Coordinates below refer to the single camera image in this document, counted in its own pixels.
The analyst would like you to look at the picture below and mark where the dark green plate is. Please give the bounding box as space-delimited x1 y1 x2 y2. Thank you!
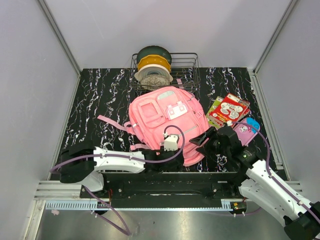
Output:
136 45 172 64

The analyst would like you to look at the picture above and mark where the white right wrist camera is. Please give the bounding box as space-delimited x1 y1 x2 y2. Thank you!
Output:
225 120 233 127

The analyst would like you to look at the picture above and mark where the red middle book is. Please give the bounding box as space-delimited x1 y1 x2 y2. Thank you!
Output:
206 109 250 129

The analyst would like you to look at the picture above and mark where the grey patterned plate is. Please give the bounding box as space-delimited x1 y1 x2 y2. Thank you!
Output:
140 74 170 88

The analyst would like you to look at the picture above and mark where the aluminium front rail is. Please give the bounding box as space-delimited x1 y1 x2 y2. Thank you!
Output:
32 180 308 211

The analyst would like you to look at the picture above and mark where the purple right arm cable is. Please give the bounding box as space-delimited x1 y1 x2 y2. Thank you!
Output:
231 121 320 226

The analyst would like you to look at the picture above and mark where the yellow plate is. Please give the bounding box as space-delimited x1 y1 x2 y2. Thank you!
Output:
137 54 171 72

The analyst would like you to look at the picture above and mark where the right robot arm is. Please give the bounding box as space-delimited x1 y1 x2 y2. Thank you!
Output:
190 126 320 240

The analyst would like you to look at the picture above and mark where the red top activity book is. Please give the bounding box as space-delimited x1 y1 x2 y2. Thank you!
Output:
214 93 250 115

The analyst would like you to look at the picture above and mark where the black wire dish rack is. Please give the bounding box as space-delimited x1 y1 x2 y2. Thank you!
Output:
129 52 201 94

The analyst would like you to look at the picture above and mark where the pink student backpack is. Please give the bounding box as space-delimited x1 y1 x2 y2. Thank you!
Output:
97 86 209 167

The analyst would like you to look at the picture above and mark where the pink purple pencil case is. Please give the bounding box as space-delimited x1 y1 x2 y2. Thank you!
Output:
233 117 261 147

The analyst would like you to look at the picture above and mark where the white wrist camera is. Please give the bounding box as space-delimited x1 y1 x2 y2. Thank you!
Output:
163 133 180 152
225 120 233 127

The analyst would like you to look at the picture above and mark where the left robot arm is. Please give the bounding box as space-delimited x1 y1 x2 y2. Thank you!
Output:
56 144 184 198

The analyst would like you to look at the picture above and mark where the green bottom book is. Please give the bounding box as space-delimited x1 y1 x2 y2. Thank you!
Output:
206 96 226 130

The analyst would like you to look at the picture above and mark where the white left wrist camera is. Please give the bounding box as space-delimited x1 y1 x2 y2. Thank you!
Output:
163 133 180 152

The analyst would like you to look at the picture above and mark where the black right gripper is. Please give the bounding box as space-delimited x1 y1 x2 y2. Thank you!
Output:
189 126 231 160

